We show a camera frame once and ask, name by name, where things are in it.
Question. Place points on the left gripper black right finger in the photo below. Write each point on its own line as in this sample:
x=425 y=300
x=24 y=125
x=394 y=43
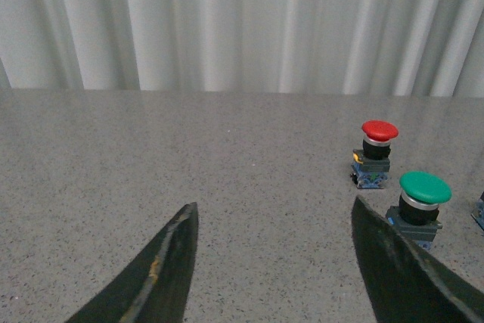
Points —
x=404 y=282

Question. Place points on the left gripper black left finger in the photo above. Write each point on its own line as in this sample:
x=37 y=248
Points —
x=154 y=286

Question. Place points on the green mushroom push button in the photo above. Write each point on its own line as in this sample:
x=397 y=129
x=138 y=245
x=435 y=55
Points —
x=416 y=215

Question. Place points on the red mushroom push button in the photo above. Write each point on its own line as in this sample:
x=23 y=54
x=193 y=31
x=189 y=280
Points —
x=371 y=164

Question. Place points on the white pleated curtain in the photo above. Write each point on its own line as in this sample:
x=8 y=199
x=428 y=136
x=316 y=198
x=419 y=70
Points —
x=349 y=47

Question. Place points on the push button switch base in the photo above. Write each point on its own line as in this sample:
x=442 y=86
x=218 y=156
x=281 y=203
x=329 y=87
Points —
x=477 y=212

